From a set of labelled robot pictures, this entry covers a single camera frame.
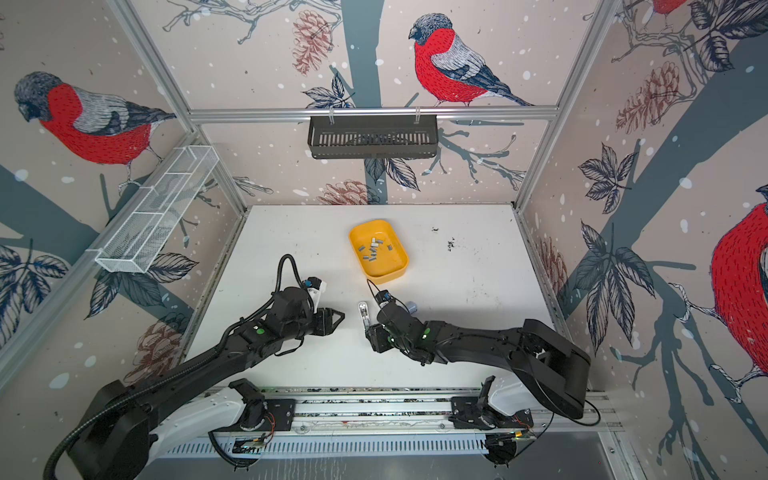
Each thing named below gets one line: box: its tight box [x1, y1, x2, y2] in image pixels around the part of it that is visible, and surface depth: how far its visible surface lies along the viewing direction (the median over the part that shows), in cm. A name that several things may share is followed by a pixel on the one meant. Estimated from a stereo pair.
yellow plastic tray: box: [350, 220, 409, 285], surface depth 109 cm
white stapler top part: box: [358, 301, 370, 330], surface depth 92 cm
